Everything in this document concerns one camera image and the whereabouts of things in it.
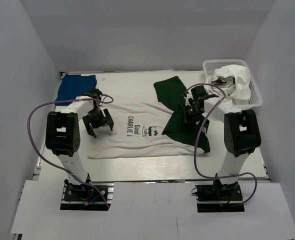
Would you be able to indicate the white plastic basket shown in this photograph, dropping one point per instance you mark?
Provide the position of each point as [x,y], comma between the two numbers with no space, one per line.
[209,67]

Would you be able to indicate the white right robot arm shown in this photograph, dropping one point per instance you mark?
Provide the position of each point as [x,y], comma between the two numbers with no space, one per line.
[241,133]

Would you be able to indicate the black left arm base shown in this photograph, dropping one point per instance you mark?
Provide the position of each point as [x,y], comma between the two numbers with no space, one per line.
[79,197]

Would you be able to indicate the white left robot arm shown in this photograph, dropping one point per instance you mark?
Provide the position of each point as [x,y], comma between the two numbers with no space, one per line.
[63,131]

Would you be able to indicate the white green-sleeved Charlie Brown shirt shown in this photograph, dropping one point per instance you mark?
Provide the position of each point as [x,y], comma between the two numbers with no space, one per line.
[148,122]

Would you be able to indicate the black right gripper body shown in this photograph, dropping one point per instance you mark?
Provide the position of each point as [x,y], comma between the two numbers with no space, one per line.
[191,112]

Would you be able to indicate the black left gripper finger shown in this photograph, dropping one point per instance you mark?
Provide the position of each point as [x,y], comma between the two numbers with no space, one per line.
[108,121]
[90,130]

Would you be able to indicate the folded blue t-shirt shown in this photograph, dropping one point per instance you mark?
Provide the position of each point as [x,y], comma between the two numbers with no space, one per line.
[72,86]

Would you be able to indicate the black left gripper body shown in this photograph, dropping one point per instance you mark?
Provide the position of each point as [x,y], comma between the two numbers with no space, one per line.
[96,117]

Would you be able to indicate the crumpled white t-shirt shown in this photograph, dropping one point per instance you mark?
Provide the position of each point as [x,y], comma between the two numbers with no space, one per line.
[234,81]

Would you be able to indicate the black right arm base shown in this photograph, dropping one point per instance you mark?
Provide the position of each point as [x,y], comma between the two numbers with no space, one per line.
[218,198]

